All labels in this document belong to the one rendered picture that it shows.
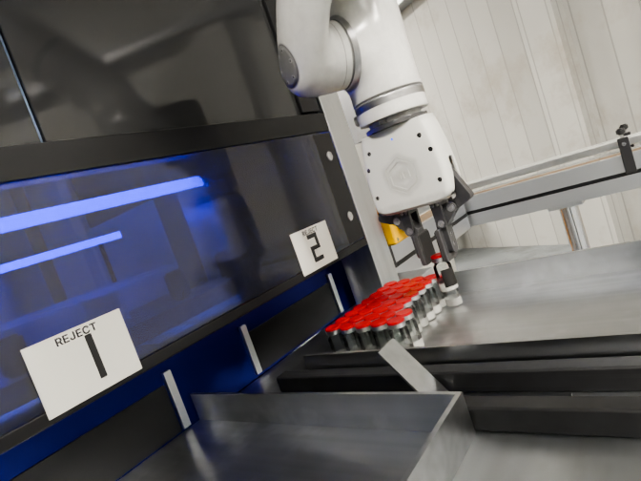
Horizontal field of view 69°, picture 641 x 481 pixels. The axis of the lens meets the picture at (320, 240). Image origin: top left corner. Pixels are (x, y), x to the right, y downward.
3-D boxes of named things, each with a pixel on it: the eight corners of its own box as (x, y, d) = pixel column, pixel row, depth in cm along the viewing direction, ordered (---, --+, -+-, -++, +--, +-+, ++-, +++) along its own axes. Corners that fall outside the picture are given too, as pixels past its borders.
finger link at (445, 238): (425, 209, 55) (443, 262, 55) (451, 202, 53) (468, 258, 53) (436, 203, 57) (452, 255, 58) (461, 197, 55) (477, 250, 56)
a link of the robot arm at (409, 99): (338, 115, 55) (346, 138, 55) (403, 83, 49) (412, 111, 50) (372, 110, 61) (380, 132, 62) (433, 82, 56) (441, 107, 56)
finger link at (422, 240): (388, 219, 58) (404, 270, 59) (410, 213, 56) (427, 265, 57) (399, 214, 60) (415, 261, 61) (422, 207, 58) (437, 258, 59)
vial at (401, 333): (395, 362, 53) (382, 324, 53) (403, 353, 55) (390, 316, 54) (412, 361, 52) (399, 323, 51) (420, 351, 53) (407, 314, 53)
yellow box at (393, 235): (363, 252, 88) (351, 216, 87) (382, 241, 93) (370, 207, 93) (399, 244, 83) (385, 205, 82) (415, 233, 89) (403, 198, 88)
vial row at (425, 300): (378, 363, 54) (365, 325, 54) (436, 303, 68) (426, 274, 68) (394, 362, 53) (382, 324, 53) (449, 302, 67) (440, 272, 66)
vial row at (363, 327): (362, 364, 56) (350, 327, 55) (422, 305, 70) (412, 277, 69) (378, 363, 54) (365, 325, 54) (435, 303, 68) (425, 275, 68)
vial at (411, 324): (403, 352, 55) (391, 316, 54) (411, 345, 56) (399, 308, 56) (420, 351, 53) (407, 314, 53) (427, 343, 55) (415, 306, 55)
